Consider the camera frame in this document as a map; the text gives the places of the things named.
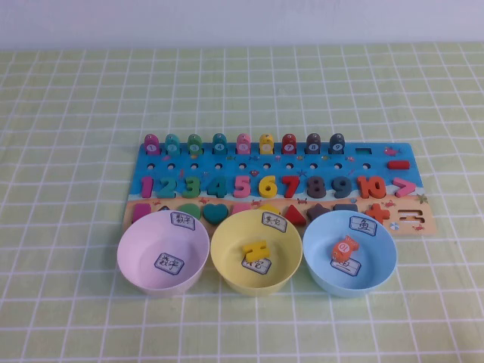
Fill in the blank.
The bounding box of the pink wooden number 5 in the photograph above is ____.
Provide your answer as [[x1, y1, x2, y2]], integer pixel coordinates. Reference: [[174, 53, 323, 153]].
[[233, 175, 253, 199]]

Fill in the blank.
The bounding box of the brown-grey fish piece number 8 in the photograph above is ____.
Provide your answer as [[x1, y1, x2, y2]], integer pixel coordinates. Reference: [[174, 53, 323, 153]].
[[305, 132, 322, 155]]

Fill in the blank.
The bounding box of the brown-grey star shape piece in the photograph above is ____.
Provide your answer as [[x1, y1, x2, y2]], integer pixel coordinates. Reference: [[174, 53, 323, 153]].
[[305, 203, 330, 221]]

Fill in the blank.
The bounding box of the red fish piece number 7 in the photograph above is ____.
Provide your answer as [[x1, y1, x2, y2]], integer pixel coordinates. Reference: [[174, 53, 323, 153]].
[[281, 132, 298, 155]]

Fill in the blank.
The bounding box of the green rounded shape piece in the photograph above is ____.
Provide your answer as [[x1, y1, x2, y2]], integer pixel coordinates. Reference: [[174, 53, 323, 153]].
[[178, 202, 203, 220]]

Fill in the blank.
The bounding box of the yellow plastic bowl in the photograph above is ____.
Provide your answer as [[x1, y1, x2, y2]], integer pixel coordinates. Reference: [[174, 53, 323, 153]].
[[209, 209, 304, 296]]

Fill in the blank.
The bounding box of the dark teal fish piece 4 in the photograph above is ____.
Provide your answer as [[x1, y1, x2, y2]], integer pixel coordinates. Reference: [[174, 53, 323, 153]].
[[211, 132, 228, 155]]

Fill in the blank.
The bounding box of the green fish piece number 3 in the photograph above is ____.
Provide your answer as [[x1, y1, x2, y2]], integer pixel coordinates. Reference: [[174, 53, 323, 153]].
[[187, 133, 203, 156]]

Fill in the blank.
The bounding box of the slate wooden number 9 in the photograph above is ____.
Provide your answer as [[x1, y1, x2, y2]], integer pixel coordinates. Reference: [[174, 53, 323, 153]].
[[331, 175, 353, 200]]

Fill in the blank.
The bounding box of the light blue plastic bowl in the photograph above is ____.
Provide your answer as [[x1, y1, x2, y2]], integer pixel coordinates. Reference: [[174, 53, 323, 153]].
[[302, 209, 399, 299]]

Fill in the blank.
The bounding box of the yellow wooden number 6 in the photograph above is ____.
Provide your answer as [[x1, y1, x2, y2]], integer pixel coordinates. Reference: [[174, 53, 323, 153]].
[[258, 175, 279, 198]]

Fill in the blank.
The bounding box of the blue sea-themed puzzle board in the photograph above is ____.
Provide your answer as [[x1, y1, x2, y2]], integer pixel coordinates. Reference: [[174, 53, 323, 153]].
[[123, 141, 438, 237]]

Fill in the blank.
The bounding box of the teal fish piece number 2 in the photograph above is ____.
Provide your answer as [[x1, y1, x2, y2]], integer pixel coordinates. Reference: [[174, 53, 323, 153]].
[[164, 133, 181, 156]]

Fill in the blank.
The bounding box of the orange fish piece number 10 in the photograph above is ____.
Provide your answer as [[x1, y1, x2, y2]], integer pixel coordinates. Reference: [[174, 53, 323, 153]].
[[331, 234, 358, 262]]

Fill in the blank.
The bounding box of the yellow fish piece number 6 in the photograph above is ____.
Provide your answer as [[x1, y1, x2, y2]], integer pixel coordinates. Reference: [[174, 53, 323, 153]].
[[259, 132, 275, 155]]

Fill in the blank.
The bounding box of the pink plastic bowl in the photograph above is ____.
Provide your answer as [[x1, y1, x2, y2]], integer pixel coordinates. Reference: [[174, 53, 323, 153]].
[[116, 209, 210, 296]]

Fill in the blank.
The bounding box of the teal heart shape piece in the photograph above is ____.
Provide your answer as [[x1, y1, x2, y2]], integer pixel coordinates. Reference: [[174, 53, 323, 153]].
[[203, 203, 229, 225]]

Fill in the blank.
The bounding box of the pink fish piece number 5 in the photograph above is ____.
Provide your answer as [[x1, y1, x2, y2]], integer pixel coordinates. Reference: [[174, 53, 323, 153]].
[[236, 132, 253, 155]]

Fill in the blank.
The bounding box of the green wooden number 3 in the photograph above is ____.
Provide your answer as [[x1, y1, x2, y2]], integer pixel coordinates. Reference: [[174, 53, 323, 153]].
[[181, 175, 203, 199]]

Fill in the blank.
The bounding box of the slate fish piece number 9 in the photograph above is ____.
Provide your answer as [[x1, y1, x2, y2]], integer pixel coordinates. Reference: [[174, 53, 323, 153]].
[[329, 132, 346, 155]]

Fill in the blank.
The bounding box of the red plus sign piece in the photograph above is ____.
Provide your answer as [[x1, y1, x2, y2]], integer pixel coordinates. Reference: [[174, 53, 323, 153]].
[[365, 203, 391, 224]]

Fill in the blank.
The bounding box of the red wooden number 7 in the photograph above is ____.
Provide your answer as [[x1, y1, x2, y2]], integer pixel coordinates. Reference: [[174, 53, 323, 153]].
[[281, 175, 302, 199]]

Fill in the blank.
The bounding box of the teal wooden number 2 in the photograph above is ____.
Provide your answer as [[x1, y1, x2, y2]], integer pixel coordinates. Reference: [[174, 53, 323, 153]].
[[156, 175, 178, 199]]

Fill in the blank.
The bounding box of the brown-grey wooden number 8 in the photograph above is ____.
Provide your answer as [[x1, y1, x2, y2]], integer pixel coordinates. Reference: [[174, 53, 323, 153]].
[[306, 175, 328, 199]]

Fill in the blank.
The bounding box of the pink greater-than sign piece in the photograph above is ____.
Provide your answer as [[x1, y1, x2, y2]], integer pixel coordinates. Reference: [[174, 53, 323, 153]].
[[392, 177, 417, 197]]

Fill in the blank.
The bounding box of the magenta fish piece number 1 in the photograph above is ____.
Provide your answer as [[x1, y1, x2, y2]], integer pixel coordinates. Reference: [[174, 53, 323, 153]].
[[144, 134, 160, 157]]

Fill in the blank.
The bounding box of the orange wooden number 10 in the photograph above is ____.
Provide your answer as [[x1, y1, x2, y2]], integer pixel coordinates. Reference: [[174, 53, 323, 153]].
[[356, 175, 387, 200]]

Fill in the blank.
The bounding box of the yellow equals sign piece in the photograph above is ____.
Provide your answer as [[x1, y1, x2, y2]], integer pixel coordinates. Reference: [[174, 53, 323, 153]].
[[241, 239, 270, 262]]

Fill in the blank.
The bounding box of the red triangle shape piece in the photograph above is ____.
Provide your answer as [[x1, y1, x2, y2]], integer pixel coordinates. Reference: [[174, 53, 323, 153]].
[[283, 203, 308, 225]]

